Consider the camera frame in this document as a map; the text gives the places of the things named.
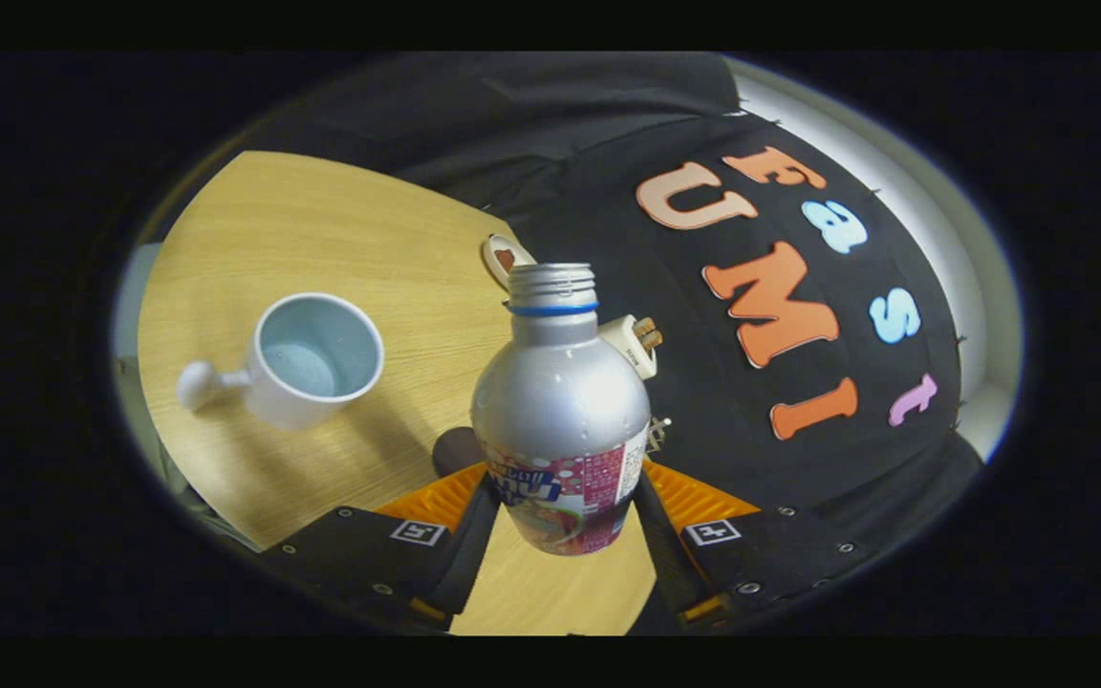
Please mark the wooden table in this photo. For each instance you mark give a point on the wooden table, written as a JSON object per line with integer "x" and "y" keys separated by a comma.
{"x": 321, "y": 229}

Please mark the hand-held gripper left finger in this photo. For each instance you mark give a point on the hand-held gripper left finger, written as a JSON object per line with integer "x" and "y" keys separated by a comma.
{"x": 474, "y": 554}

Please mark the brown pastry piece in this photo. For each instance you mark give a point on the brown pastry piece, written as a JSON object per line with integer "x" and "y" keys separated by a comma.
{"x": 505, "y": 258}

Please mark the beige round plate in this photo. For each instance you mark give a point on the beige round plate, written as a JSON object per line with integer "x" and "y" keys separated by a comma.
{"x": 491, "y": 248}

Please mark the white cup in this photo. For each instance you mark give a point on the white cup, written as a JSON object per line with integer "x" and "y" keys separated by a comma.
{"x": 269, "y": 406}

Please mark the dark brown round coaster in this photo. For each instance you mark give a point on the dark brown round coaster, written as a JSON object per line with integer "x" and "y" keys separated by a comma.
{"x": 455, "y": 449}

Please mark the black backdrop cloth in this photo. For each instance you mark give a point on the black backdrop cloth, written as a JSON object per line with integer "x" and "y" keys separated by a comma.
{"x": 608, "y": 124}

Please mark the white toaster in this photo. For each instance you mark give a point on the white toaster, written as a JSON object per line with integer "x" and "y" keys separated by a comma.
{"x": 622, "y": 346}

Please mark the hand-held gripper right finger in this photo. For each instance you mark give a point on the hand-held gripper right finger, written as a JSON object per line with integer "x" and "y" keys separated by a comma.
{"x": 665, "y": 564}

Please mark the silver bottle with pink label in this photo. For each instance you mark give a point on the silver bottle with pink label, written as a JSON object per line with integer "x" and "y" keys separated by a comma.
{"x": 560, "y": 401}

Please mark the brown toast slice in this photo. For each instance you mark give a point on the brown toast slice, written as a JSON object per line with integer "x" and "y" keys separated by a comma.
{"x": 644, "y": 328}
{"x": 653, "y": 340}

